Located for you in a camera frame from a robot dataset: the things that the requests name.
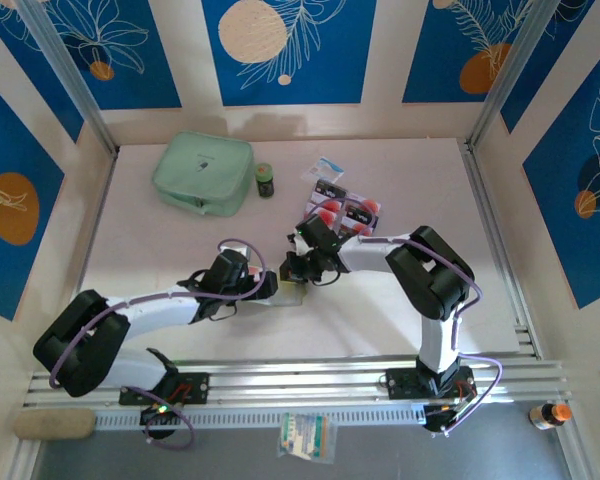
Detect red and black card packets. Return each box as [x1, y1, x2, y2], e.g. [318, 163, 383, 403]
[303, 178, 384, 239]

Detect blue white sachet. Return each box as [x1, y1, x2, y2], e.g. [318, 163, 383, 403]
[300, 155, 345, 189]

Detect green bottle black label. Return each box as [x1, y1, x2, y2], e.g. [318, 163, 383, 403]
[253, 162, 276, 200]

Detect mint green zip pouch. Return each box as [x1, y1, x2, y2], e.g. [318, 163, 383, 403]
[151, 130, 255, 218]

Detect clear bag with packets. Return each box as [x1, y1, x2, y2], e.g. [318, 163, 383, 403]
[278, 412, 339, 464]

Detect beige foam block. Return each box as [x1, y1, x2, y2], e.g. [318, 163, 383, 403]
[13, 407, 97, 442]

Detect brown bottle orange cap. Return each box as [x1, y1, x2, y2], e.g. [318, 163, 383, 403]
[528, 402, 574, 431]

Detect purple cable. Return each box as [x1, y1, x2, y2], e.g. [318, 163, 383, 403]
[304, 197, 504, 439]
[48, 238, 267, 450]

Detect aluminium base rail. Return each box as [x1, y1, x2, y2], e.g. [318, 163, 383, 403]
[22, 355, 574, 407]

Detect aluminium table edge rail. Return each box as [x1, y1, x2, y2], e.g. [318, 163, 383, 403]
[77, 149, 120, 296]
[458, 142, 544, 359]

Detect white slotted cable duct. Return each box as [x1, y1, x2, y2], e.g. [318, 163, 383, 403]
[94, 405, 427, 430]

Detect aluminium frame post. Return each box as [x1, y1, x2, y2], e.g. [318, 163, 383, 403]
[15, 0, 120, 157]
[463, 0, 566, 151]

